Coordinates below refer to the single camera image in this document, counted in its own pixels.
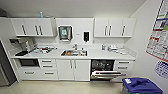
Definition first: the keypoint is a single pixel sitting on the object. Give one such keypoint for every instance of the black built-in microwave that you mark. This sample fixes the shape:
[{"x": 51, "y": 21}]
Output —
[{"x": 28, "y": 62}]

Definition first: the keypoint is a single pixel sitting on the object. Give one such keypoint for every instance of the steel paper towel dispenser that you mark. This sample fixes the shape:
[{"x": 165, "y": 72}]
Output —
[{"x": 65, "y": 33}]

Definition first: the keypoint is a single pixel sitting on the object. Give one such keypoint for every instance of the large wall poster board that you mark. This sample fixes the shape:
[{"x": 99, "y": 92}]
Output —
[{"x": 160, "y": 36}]

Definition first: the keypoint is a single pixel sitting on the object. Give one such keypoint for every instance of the light blue bottle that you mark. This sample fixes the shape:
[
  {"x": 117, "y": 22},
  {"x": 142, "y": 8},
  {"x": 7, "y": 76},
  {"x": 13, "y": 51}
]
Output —
[{"x": 41, "y": 14}]

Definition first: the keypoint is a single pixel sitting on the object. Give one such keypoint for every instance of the black wall soap dispenser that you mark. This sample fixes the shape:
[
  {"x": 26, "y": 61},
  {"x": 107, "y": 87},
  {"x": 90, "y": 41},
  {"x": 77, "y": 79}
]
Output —
[{"x": 86, "y": 36}]

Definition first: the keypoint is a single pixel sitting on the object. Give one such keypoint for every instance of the white wall cabinet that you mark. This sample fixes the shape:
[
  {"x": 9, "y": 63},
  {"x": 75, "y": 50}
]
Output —
[
  {"x": 115, "y": 26},
  {"x": 31, "y": 26}
]

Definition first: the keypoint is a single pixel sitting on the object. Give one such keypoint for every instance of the white two-door base cabinet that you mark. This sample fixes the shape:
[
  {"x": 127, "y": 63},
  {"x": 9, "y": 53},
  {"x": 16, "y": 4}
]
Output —
[{"x": 73, "y": 70}]

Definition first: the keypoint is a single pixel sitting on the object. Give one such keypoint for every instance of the dish with orange food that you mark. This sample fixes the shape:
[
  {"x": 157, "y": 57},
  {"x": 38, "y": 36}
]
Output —
[{"x": 68, "y": 52}]

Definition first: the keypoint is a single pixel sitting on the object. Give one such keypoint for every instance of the stainless steel dishwasher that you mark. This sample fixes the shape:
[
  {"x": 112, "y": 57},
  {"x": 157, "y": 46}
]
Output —
[{"x": 106, "y": 70}]

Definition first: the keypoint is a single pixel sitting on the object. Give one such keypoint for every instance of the blue dish soap bottle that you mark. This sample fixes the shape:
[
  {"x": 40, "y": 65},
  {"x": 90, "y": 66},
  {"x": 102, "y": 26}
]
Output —
[{"x": 103, "y": 47}]

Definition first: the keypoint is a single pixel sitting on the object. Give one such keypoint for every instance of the blue recycling bin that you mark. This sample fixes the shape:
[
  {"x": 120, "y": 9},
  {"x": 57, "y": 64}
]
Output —
[{"x": 141, "y": 85}]

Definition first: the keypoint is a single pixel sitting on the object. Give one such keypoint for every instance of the white cup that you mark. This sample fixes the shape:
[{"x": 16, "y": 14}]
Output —
[{"x": 82, "y": 52}]

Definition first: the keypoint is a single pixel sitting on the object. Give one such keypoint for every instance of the stainless steel sink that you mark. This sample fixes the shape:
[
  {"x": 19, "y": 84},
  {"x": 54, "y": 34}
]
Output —
[{"x": 73, "y": 53}]

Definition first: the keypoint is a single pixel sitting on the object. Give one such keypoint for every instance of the narrow white drawer unit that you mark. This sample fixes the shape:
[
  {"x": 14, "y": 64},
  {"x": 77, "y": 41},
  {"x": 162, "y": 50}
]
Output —
[{"x": 124, "y": 66}]

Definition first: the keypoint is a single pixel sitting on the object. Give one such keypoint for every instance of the chrome faucet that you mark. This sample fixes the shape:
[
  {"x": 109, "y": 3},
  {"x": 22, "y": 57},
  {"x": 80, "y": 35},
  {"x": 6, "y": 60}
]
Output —
[{"x": 75, "y": 47}]

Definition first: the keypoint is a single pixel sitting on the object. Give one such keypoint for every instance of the wide white drawer unit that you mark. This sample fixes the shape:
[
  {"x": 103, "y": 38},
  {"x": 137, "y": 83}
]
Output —
[{"x": 48, "y": 69}]

